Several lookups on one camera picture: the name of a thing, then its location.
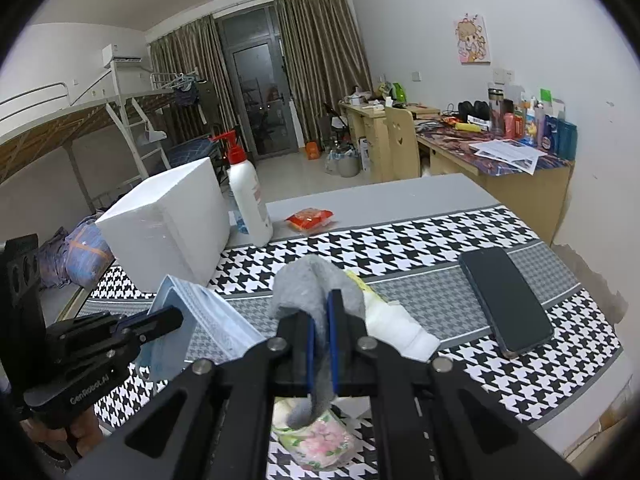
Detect white air conditioner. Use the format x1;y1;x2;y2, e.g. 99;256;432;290
102;44;142;68

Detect orange bag on floor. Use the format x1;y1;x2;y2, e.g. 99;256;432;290
305;141;321;160

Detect red snack packet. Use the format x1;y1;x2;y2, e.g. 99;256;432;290
285;208;333;233

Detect blue plaid quilt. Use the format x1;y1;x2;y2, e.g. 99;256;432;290
38;211;115;289

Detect left brown curtain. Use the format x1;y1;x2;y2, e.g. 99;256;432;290
149;15;238;145

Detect white metal bunk bed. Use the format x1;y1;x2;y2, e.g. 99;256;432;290
1;61;174;210

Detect right brown curtain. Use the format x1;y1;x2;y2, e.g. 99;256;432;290
273;0;372;148

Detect glass balcony door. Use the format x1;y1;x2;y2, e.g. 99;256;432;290
217;3;298;159

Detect wooden smiley chair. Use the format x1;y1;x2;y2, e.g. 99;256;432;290
385;107;422;180

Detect black smartphone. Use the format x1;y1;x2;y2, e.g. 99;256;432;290
459;247;554;359

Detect anime girl wall picture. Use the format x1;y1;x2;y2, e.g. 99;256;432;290
454;13;491;65

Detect left hand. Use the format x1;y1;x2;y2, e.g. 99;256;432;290
21;406;105;460

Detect grey soft cloth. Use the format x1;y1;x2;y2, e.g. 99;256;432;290
268;255;366;430

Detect printed paper sheets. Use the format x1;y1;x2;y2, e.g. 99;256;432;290
470;140;544;174

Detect wooden desk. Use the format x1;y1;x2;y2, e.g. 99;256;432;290
340;103;574;244

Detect blue white face mask pack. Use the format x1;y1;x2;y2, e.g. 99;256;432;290
137;275;265;382

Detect white foam sheet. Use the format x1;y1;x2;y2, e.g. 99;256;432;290
363;290;440;362

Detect dark thermos flask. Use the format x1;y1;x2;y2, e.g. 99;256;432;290
488;86;504;136

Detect brown curtain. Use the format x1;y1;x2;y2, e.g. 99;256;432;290
149;15;238;145
273;0;372;148

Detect floral tissue pack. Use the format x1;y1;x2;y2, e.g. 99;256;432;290
271;398;360;471

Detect white styrofoam box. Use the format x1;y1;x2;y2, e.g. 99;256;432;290
96;158;230;292

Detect yellow foam fruit net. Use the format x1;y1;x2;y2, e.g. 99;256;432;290
345;270;375;299

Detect white bottle red pump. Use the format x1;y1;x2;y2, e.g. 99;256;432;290
213;130;273;247

